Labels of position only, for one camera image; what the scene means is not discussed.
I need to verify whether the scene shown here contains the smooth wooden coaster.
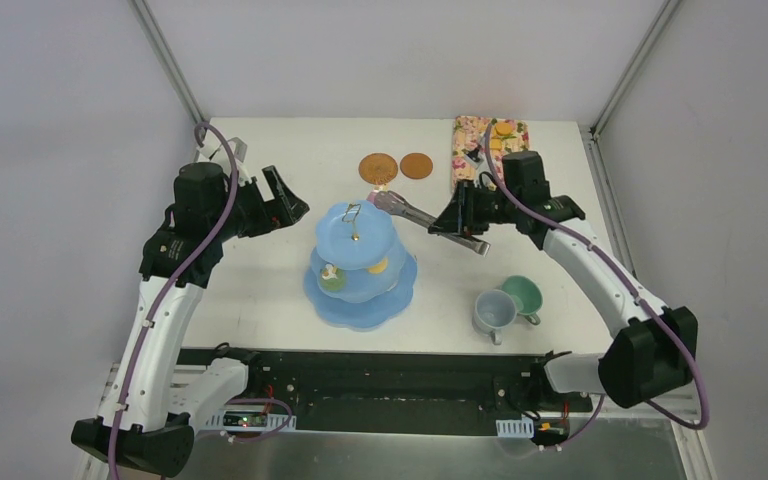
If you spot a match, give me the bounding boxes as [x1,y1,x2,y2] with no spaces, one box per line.
[399,152,434,180]

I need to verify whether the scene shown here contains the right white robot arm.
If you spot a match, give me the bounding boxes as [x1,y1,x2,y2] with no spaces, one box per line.
[428,150,698,410]

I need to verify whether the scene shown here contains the woven rattan coaster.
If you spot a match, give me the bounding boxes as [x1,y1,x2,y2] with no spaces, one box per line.
[358,153,399,186]

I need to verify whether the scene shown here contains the green cupcake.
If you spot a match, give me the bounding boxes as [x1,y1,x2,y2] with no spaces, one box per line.
[318,263,347,292]

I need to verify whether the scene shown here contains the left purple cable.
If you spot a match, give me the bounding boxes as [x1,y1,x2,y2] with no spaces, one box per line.
[106,121,240,480]

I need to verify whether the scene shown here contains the grey-blue ceramic mug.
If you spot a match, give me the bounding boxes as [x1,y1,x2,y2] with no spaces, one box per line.
[472,289,519,346]

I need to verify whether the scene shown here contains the blue three-tier cake stand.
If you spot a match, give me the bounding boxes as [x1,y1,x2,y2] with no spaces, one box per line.
[303,200,418,331]

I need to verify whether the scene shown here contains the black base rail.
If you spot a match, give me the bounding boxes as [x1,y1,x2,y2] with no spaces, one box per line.
[177,344,594,436]

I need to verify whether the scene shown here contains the metal serving tongs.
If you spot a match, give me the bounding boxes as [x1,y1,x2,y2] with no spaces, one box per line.
[371,190,491,256]

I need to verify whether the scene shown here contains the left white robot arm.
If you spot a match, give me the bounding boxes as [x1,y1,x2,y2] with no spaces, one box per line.
[71,137,309,479]

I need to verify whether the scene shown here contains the orange round biscuit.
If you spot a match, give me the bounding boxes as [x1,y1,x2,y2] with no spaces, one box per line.
[494,121,514,137]

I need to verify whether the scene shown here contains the floral serving tray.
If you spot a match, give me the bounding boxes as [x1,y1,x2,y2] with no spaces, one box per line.
[450,115,530,192]

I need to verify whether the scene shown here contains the green ceramic cup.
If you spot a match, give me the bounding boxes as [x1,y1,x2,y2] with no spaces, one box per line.
[501,275,544,326]

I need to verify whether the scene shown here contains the purple cable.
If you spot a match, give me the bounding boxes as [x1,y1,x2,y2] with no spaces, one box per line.
[483,122,711,458]
[106,121,240,480]

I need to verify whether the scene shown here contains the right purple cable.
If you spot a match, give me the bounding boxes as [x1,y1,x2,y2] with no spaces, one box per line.
[483,122,711,458]

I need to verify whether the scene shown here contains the yellow frosted donut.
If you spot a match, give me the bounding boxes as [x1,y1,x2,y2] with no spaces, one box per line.
[367,257,389,275]

